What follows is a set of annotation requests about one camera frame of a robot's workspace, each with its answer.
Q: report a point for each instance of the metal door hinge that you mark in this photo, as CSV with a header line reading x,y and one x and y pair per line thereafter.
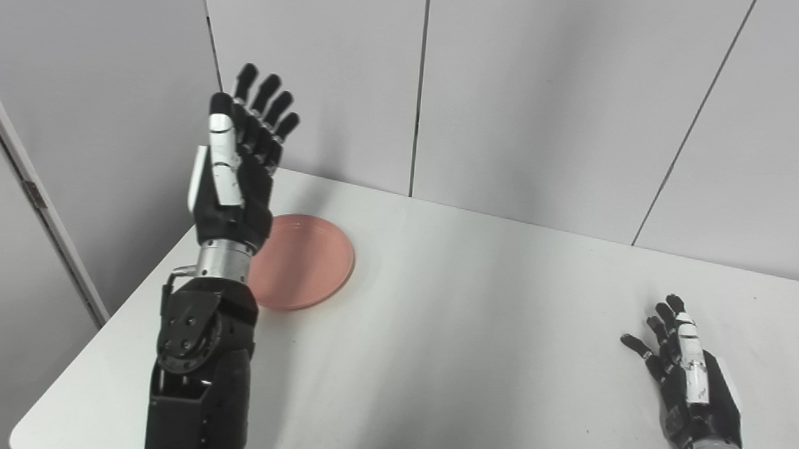
x,y
35,194

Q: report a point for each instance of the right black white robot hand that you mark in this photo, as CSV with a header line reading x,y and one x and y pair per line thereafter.
x,y
693,387

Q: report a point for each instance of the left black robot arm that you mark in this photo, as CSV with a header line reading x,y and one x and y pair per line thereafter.
x,y
202,350

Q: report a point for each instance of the pink round plate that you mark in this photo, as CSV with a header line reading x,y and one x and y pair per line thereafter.
x,y
305,261

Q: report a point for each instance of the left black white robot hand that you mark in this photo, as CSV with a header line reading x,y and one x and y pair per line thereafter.
x,y
232,172

